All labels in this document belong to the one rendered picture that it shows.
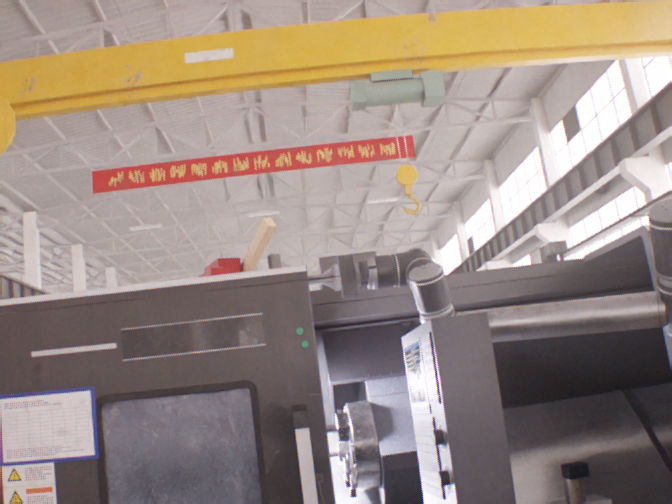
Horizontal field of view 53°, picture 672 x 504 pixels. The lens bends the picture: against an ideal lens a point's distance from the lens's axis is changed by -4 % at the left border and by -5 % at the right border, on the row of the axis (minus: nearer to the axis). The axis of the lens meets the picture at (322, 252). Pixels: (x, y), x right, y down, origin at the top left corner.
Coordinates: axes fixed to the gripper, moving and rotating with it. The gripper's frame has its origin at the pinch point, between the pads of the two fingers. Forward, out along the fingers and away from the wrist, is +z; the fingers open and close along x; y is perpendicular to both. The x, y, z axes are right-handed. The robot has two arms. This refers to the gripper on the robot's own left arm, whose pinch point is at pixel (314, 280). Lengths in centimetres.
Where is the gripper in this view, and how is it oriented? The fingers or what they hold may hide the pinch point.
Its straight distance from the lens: 227.6
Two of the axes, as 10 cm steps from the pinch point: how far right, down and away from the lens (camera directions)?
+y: -0.2, 2.6, 9.7
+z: -9.9, 1.1, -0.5
